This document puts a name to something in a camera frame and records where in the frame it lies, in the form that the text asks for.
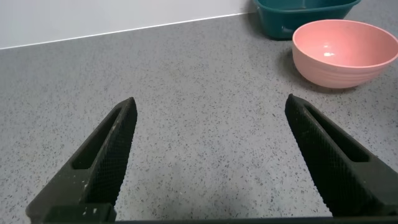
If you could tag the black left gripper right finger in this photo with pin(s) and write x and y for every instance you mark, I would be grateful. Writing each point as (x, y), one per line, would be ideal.
(329, 168)

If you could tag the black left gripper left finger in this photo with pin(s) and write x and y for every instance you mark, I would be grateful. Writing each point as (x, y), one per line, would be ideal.
(105, 161)

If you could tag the pink plastic bowl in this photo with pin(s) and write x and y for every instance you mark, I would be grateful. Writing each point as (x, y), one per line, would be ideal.
(342, 43)

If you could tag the teal square plastic basin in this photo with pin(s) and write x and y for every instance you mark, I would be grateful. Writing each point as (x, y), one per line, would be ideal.
(295, 21)

